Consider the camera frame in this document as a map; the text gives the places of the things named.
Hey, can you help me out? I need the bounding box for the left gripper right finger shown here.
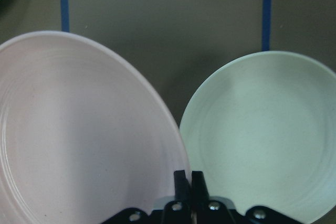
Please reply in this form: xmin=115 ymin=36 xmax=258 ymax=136
xmin=192 ymin=171 xmax=299 ymax=223

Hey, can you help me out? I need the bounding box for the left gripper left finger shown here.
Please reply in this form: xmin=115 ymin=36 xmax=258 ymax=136
xmin=104 ymin=170 xmax=192 ymax=224

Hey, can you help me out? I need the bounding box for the pink plate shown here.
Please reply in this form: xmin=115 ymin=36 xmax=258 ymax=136
xmin=1 ymin=31 xmax=190 ymax=223

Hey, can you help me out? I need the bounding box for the cream plate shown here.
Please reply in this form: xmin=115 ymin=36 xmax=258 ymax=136
xmin=180 ymin=51 xmax=335 ymax=223

